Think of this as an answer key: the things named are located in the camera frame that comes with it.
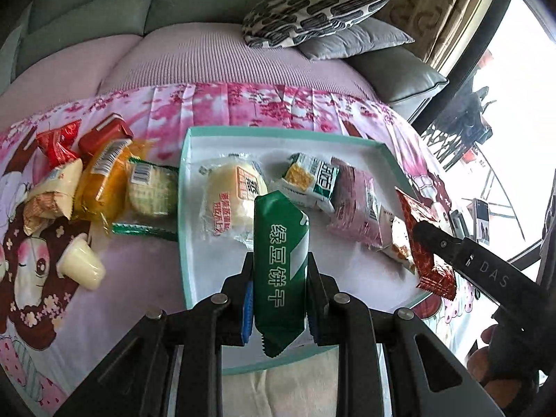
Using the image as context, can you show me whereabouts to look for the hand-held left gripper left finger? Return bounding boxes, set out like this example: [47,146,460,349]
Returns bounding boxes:
[52,252,255,417]

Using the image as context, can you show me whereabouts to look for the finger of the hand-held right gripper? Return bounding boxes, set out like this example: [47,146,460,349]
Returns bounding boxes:
[410,221,467,265]

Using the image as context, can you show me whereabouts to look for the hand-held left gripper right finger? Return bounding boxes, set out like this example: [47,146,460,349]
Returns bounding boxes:
[306,252,509,417]

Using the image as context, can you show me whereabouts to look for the red snack packet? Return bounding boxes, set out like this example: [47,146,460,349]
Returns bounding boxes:
[394,187,458,300]

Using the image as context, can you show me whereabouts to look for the beige packet with orange fruit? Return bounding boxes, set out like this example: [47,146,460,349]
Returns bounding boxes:
[378,204,418,274]

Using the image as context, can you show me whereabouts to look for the white tray with teal rim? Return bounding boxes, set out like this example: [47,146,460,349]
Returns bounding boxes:
[178,126,439,374]

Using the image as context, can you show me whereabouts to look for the dark green biscuit packet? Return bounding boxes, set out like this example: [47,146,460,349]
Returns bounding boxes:
[253,189,311,359]

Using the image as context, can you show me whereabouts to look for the pink snack packet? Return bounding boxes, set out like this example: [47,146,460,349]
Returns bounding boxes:
[326,156,383,253]

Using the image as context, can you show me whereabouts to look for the round white bun packet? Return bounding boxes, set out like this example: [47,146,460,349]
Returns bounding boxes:
[197,154,265,246]

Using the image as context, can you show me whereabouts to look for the white and green biscuit packet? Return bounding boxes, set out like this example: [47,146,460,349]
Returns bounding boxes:
[271,152,342,213]

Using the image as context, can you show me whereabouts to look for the clear cake packet green ends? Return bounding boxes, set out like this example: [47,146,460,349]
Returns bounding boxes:
[111,156,180,242]

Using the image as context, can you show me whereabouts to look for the pale pudding cup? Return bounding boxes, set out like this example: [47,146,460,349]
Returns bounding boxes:
[56,232,107,291]

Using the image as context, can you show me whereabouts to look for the orange bread packet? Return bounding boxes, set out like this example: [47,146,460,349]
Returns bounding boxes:
[72,139,133,222]

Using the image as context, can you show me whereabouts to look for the red box-shaped packet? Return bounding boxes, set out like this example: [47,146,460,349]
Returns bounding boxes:
[78,113,134,159]

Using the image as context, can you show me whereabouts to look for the beige cracker packet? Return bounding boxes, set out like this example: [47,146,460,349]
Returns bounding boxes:
[22,158,83,235]

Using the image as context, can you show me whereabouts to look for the red candy packet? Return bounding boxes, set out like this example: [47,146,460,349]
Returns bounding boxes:
[35,119,83,170]

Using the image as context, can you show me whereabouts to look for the person's right hand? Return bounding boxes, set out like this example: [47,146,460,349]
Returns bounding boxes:
[467,324,539,409]

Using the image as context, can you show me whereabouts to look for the pink printed blanket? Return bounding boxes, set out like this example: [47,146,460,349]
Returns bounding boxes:
[0,82,483,417]

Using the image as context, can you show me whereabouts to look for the dark scooter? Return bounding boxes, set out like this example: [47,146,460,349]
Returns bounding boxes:
[434,87,498,148]

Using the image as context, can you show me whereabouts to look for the grey pillow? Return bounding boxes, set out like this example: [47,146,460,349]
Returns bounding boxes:
[299,19,415,62]

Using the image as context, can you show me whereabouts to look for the beige patterned curtain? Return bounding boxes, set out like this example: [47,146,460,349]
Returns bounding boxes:
[356,0,500,70]

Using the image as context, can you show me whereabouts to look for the black and white patterned pillow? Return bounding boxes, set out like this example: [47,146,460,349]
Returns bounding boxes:
[242,0,394,48]

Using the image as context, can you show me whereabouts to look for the pink sofa seat cover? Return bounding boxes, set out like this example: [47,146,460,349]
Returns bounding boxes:
[0,22,383,109]

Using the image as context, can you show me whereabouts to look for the grey sofa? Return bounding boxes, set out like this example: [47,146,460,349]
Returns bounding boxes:
[0,0,450,118]

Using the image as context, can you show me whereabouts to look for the dark window frame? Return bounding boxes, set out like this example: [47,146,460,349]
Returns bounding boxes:
[408,0,520,133]

